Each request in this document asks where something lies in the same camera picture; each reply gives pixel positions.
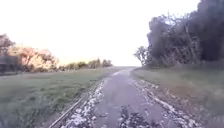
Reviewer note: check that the sunlit row of trees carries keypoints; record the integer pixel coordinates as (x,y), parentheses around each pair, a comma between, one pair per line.
(36,60)

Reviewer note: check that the leaf litter strip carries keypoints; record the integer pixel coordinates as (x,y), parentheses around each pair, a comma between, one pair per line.
(83,111)

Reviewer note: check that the grass verge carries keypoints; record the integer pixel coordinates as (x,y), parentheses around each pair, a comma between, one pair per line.
(190,86)

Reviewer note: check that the grass field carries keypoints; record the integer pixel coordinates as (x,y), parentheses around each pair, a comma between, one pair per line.
(36,93)

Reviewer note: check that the grey gravel path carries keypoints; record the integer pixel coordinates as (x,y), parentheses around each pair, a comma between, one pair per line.
(118,96)

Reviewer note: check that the dark wood of trees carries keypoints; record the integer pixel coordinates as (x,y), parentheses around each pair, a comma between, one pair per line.
(193,36)

